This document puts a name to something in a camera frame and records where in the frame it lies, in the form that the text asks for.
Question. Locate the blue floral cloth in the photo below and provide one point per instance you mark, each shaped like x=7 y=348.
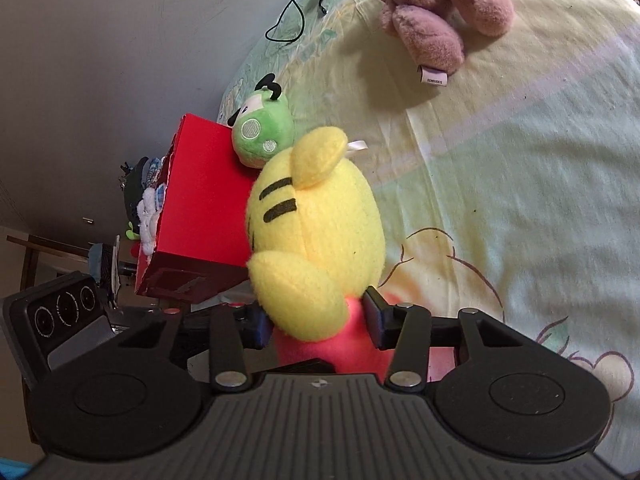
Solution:
x=156 y=175

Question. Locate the green mushroom plush toy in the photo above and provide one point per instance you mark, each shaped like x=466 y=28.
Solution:
x=260 y=135

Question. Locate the cartoon print bed sheet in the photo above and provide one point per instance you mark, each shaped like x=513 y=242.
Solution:
x=525 y=185

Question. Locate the red cardboard box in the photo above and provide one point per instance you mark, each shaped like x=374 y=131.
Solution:
x=200 y=210

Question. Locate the pink bear plush toy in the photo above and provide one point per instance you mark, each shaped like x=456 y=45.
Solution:
x=430 y=30

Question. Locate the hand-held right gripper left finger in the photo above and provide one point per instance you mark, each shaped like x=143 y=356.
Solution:
x=257 y=327

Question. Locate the white rabbit plush toy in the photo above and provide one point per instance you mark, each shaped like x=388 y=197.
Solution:
x=149 y=220

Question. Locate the brown wooden furniture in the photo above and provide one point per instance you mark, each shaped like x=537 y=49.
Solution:
x=45 y=247

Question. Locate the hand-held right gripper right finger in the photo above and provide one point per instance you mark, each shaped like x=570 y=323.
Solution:
x=375 y=317

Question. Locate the yellow tiger plush toy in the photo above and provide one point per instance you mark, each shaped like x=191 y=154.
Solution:
x=320 y=220

